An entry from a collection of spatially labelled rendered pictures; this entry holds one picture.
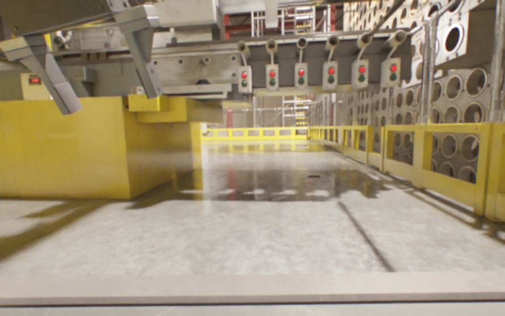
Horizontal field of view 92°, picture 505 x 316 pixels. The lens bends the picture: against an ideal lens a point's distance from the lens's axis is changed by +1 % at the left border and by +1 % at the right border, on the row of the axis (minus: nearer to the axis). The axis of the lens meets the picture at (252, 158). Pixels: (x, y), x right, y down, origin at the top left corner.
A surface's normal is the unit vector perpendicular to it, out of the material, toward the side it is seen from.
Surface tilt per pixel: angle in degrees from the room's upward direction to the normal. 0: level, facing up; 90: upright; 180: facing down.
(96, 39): 90
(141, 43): 113
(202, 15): 90
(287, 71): 90
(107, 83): 90
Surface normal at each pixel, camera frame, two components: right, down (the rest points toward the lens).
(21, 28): -0.07, 0.51
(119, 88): -0.13, 0.12
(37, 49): 0.98, -0.13
